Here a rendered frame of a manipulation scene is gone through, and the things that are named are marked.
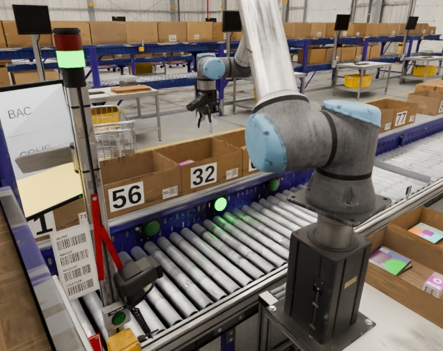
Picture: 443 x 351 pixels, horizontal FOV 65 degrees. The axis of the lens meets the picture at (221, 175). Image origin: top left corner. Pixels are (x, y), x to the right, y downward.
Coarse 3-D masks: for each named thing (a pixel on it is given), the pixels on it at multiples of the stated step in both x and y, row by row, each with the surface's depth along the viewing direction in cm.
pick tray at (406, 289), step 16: (384, 240) 155; (400, 240) 149; (416, 240) 143; (416, 256) 145; (432, 256) 139; (368, 272) 132; (384, 272) 126; (416, 272) 139; (432, 272) 139; (384, 288) 128; (400, 288) 123; (416, 288) 118; (416, 304) 119; (432, 304) 115; (432, 320) 116
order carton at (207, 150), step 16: (176, 144) 195; (192, 144) 202; (208, 144) 209; (224, 144) 200; (176, 160) 199; (192, 160) 206; (208, 160) 175; (224, 160) 182; (240, 160) 189; (224, 176) 186; (240, 176) 193; (192, 192) 176
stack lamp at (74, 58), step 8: (56, 40) 67; (64, 40) 66; (72, 40) 67; (80, 40) 68; (56, 48) 67; (64, 48) 67; (72, 48) 67; (80, 48) 69; (64, 56) 67; (72, 56) 68; (80, 56) 69; (64, 64) 68; (72, 64) 68; (80, 64) 69
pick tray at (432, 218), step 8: (416, 208) 168; (424, 208) 170; (400, 216) 162; (408, 216) 166; (416, 216) 171; (424, 216) 171; (432, 216) 168; (440, 216) 165; (392, 224) 156; (400, 224) 164; (408, 224) 169; (432, 224) 169; (440, 224) 165; (400, 232) 153; (408, 232) 150; (424, 240) 145; (440, 248) 140
